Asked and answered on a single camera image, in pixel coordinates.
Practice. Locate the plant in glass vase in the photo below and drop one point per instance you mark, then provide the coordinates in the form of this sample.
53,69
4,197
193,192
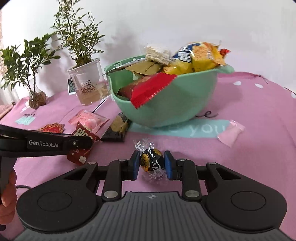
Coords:
22,69

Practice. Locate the white nougat clear packet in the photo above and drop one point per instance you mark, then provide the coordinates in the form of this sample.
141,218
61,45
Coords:
158,55

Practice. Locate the pink patterned tablecloth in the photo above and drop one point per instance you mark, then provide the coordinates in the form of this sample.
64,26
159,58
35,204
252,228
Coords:
264,151

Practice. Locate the small pink wrapper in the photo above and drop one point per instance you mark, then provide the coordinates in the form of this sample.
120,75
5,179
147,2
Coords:
231,133

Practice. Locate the red gold round coaster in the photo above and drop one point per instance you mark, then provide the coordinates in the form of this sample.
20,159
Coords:
53,128

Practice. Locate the digital clock thermometer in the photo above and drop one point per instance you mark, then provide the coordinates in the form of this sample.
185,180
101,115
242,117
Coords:
71,87

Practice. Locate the small red candy packet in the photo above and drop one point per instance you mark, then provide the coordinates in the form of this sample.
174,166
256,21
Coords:
82,145

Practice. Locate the black gold chocolate bar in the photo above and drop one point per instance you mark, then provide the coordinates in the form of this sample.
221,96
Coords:
117,130

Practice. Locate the plant in white cup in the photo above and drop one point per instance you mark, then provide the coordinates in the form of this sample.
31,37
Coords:
78,32

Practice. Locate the red long snack bar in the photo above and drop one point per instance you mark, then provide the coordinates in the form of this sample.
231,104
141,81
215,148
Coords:
141,91

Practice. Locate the black gold chocolate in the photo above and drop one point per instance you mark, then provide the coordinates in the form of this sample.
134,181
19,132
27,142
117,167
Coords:
151,160

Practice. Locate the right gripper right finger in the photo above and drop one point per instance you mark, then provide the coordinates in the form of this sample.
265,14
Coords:
183,170

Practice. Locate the beige gold long sachet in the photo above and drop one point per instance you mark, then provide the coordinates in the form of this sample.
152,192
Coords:
145,67

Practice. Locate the green plastic bowl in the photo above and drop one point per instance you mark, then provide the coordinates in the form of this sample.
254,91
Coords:
180,101

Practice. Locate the person's left hand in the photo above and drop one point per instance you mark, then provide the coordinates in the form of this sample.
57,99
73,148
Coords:
8,200

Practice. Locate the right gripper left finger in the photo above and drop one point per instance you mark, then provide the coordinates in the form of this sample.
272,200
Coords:
117,172

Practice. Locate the yellow cracker snack bag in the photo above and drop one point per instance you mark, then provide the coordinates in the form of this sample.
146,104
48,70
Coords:
195,57

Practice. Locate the pink candy packet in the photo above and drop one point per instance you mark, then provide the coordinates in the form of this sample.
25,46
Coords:
89,120

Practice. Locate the dark red drink powder sachet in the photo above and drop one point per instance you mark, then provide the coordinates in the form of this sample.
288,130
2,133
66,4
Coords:
224,52

